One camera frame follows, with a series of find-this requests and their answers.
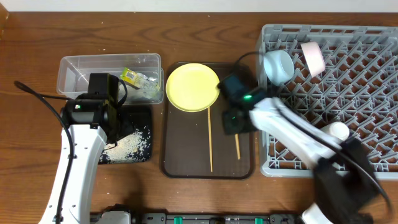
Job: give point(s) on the black waste tray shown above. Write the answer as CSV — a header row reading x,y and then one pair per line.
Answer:
x,y
134,118

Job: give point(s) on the spilled rice pile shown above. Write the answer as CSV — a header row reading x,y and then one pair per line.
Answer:
x,y
135,147

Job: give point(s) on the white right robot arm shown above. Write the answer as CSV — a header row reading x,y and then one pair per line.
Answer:
x,y
344,181

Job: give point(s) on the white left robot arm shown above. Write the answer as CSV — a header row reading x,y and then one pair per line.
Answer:
x,y
89,122

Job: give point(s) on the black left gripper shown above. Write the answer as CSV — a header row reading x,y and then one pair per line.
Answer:
x,y
117,112

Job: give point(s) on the white rice bowl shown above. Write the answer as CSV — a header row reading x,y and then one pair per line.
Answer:
x,y
313,57

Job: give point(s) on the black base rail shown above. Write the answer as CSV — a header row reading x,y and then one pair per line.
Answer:
x,y
164,217

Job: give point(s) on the brown serving tray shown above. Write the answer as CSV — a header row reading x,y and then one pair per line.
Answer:
x,y
185,149

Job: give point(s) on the yellow plate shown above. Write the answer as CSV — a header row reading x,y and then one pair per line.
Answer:
x,y
192,87

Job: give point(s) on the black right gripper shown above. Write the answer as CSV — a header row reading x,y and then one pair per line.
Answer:
x,y
229,127

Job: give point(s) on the clear plastic wrapper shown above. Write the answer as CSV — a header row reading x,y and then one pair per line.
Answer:
x,y
141,94

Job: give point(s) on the yellow-labelled plastic wrapper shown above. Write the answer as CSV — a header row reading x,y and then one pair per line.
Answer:
x,y
138,80

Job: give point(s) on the small pale green cup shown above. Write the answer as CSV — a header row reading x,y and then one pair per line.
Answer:
x,y
337,129

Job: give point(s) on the grey dishwasher rack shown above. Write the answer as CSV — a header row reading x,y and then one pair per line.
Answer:
x,y
358,86

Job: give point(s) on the blue bowl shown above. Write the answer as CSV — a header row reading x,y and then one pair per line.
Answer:
x,y
278,67

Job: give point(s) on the clear plastic waste bin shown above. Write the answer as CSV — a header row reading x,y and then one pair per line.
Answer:
x,y
74,73

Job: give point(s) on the wooden chopstick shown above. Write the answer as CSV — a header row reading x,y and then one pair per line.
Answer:
x,y
236,138
210,138

